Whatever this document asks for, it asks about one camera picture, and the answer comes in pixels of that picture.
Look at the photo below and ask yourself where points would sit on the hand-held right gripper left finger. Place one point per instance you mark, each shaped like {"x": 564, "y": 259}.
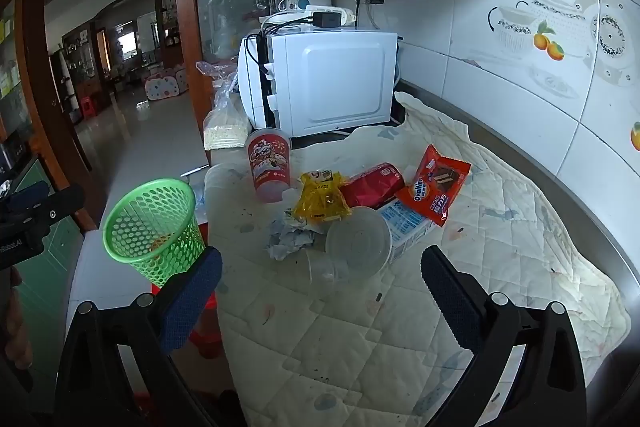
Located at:
{"x": 192, "y": 302}

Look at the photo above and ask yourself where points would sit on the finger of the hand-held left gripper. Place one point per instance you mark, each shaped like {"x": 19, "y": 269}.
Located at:
{"x": 30, "y": 197}
{"x": 60, "y": 204}

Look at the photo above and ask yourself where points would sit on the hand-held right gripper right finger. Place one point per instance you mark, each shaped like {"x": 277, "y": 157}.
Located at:
{"x": 445, "y": 302}

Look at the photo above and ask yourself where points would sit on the green mesh plastic basket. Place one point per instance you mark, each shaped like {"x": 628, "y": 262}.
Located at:
{"x": 150, "y": 232}

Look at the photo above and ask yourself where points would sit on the white and blue milk carton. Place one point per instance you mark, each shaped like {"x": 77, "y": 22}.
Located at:
{"x": 406, "y": 224}

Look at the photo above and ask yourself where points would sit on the person's left hand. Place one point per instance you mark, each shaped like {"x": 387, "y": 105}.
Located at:
{"x": 16, "y": 332}

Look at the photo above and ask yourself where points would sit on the red plastic stool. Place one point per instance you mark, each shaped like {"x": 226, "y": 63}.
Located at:
{"x": 205, "y": 339}

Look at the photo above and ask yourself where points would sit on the clear plastic bottles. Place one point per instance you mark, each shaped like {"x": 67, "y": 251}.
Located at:
{"x": 199, "y": 202}

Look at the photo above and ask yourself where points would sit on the small red stool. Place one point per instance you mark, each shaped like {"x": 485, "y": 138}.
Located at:
{"x": 90, "y": 107}

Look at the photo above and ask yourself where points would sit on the cream quilted cloth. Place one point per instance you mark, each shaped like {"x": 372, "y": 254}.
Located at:
{"x": 350, "y": 347}

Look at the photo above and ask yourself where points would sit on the orange wafer packet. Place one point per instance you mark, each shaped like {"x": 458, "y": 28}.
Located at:
{"x": 435, "y": 187}

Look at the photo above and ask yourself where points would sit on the crumpled grey tissue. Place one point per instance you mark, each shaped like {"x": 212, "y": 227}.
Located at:
{"x": 292, "y": 239}

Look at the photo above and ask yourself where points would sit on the thin metal stick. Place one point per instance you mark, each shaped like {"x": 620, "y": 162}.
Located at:
{"x": 194, "y": 170}

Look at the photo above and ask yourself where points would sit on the red snack packet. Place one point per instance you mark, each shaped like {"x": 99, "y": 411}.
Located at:
{"x": 372, "y": 187}

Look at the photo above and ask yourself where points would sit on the wooden display cabinet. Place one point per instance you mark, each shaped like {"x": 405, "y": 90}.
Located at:
{"x": 82, "y": 62}

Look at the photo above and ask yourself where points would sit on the red paper cup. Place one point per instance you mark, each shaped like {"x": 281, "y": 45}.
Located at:
{"x": 269, "y": 167}

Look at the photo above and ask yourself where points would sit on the pink dotted playpen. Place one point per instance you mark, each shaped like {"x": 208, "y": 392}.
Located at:
{"x": 165, "y": 84}

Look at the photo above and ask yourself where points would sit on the yellow snack packet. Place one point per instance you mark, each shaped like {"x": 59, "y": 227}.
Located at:
{"x": 321, "y": 199}

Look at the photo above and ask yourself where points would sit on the white cabinet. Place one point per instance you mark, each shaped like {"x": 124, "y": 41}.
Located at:
{"x": 330, "y": 82}

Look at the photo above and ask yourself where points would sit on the white power strip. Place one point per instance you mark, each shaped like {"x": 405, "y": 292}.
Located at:
{"x": 347, "y": 14}

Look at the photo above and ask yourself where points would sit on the black charger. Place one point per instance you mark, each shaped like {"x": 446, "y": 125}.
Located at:
{"x": 327, "y": 21}

